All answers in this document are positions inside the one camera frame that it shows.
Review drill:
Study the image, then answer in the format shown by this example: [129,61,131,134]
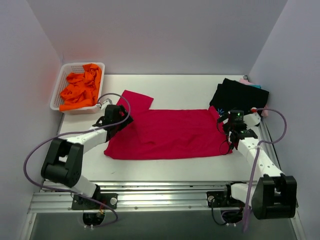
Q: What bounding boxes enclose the crimson red t-shirt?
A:
[103,90,232,160]

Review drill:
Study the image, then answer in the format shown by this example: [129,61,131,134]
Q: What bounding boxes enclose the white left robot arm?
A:
[41,104,133,210]

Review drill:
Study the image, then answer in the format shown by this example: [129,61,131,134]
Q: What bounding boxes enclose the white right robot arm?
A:
[217,108,297,222]

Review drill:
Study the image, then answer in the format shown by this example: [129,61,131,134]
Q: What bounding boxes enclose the folded black t-shirt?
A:
[209,78,270,115]

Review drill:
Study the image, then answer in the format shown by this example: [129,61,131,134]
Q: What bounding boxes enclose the folded pink t-shirt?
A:
[239,78,268,118]

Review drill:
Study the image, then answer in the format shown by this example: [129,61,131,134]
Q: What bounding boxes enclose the crumpled orange t-shirt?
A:
[59,63,102,112]

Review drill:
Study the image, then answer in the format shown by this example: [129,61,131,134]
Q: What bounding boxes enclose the folded teal t-shirt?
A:
[251,84,262,89]

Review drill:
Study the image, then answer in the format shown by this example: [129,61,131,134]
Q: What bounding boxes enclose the white plastic basket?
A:
[50,62,105,115]

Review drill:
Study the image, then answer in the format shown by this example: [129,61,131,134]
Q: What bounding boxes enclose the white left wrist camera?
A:
[97,98,113,111]

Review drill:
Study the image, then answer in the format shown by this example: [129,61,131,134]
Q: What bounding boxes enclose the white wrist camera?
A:
[97,98,113,111]
[243,107,261,129]

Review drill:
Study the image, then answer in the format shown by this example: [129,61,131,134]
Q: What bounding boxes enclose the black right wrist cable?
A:
[216,114,238,156]

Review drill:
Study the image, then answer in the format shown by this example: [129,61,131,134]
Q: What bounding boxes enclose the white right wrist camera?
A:
[243,107,261,129]

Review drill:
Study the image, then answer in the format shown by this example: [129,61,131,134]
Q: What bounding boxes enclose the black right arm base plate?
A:
[206,191,243,208]

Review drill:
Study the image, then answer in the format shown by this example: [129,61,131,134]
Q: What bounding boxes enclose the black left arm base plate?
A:
[71,193,118,210]

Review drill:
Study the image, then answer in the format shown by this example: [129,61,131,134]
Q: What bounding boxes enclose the aluminium rail frame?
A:
[19,117,306,240]

